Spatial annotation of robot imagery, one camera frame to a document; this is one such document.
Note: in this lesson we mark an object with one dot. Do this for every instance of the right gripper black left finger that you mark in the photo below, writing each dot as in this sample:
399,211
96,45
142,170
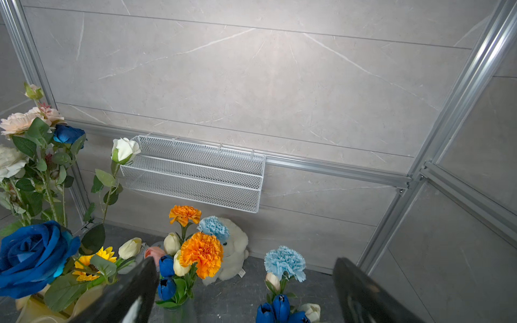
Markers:
129,300

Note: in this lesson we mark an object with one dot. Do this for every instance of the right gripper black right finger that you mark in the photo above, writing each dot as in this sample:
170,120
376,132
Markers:
363,300

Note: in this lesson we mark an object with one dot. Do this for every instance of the yellow wavy glass vase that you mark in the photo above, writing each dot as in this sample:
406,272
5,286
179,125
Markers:
33,309

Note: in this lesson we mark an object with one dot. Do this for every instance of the blue rose top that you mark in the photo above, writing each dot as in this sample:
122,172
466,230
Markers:
67,135

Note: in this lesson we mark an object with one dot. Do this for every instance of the blue rose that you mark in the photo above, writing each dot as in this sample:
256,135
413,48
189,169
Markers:
67,135
33,257

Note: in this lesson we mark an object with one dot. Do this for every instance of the clear green glass vase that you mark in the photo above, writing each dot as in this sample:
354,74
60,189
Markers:
185,313

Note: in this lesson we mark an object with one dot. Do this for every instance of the blue rose in grey vase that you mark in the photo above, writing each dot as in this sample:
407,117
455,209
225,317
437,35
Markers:
33,257

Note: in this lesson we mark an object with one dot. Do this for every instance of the light blue carnation middle vase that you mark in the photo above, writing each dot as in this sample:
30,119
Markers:
213,226

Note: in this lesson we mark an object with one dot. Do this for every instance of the cream tulip bud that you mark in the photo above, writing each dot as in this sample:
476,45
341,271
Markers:
130,248

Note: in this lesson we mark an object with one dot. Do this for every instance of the small yellow sunflower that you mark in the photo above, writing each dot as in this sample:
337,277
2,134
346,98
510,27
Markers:
86,271

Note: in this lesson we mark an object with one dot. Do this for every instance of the light blue carnation upper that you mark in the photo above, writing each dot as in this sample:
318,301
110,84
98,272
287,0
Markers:
285,262

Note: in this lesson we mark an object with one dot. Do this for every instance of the orange carnation large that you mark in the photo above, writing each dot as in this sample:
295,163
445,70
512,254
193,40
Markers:
204,251

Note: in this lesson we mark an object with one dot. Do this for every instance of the orange carnation small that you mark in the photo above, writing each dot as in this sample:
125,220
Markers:
184,215

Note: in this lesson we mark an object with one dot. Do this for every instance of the white rose tall stem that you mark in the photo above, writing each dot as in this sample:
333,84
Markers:
124,151

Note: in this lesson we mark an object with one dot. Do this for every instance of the white rose centre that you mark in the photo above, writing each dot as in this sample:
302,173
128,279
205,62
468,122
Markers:
12,162

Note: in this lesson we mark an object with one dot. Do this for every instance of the peach rose pair top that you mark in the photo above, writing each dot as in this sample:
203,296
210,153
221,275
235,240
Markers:
18,123

